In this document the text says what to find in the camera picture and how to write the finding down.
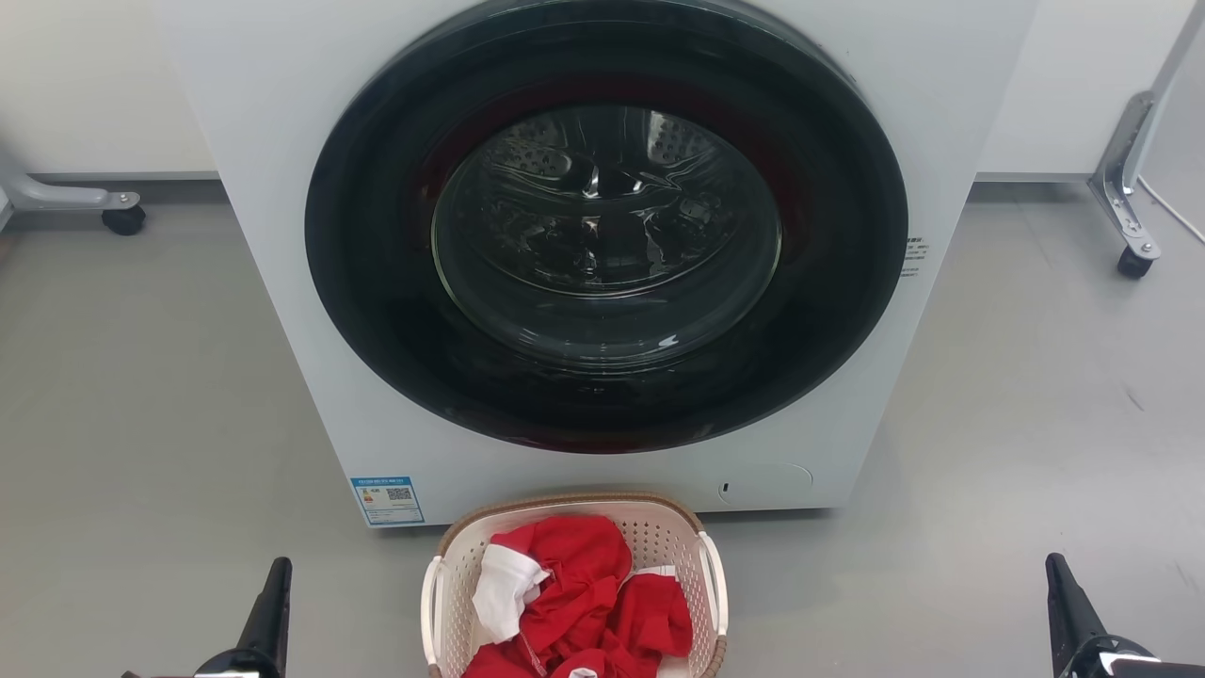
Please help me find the white garment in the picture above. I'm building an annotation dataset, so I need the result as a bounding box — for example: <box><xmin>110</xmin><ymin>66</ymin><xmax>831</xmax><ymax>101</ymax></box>
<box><xmin>471</xmin><ymin>543</ymin><xmax>552</xmax><ymax>645</ymax></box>

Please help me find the round black washer door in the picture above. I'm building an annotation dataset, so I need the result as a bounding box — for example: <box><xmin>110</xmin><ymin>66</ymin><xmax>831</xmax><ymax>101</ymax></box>
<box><xmin>304</xmin><ymin>0</ymin><xmax>909</xmax><ymax>455</ymax></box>

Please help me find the white front-load washing machine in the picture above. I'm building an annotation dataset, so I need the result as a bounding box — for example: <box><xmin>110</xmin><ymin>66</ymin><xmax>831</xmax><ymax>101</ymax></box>
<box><xmin>155</xmin><ymin>0</ymin><xmax>1036</xmax><ymax>528</ymax></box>

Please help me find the cream plastic laundry basket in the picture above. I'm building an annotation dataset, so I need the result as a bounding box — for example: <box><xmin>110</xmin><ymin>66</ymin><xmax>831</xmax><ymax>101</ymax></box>
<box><xmin>420</xmin><ymin>491</ymin><xmax>730</xmax><ymax>678</ymax></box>

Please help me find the steel washer drum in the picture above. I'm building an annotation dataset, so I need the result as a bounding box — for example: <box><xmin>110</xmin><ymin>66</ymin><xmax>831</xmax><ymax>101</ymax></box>
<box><xmin>480</xmin><ymin>105</ymin><xmax>745</xmax><ymax>298</ymax></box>

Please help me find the round filter cover flap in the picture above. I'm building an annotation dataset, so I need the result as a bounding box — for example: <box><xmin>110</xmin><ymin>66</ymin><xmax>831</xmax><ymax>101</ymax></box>
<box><xmin>717</xmin><ymin>461</ymin><xmax>814</xmax><ymax>508</ymax></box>

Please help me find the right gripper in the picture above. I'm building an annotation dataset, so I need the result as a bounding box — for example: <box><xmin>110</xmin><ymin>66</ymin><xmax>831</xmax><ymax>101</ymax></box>
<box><xmin>1045</xmin><ymin>553</ymin><xmax>1205</xmax><ymax>678</ymax></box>

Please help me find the thin white cable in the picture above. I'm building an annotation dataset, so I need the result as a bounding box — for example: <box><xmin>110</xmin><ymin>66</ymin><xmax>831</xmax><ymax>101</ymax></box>
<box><xmin>1136</xmin><ymin>175</ymin><xmax>1205</xmax><ymax>244</ymax></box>

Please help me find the grey metal stand leg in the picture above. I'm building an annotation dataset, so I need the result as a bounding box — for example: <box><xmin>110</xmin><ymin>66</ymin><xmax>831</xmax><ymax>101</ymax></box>
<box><xmin>1088</xmin><ymin>0</ymin><xmax>1205</xmax><ymax>260</ymax></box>
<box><xmin>0</xmin><ymin>146</ymin><xmax>142</xmax><ymax>214</ymax></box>

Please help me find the blue energy label sticker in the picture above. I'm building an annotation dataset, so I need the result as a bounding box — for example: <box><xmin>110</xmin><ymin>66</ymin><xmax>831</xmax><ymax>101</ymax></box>
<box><xmin>350</xmin><ymin>476</ymin><xmax>426</xmax><ymax>526</ymax></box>

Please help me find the red garment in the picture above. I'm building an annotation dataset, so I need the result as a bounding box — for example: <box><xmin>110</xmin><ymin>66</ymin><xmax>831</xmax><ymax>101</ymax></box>
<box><xmin>461</xmin><ymin>514</ymin><xmax>695</xmax><ymax>678</ymax></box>

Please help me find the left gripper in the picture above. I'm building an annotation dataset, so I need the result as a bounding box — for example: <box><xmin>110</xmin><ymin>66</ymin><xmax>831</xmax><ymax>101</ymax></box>
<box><xmin>120</xmin><ymin>557</ymin><xmax>294</xmax><ymax>678</ymax></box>

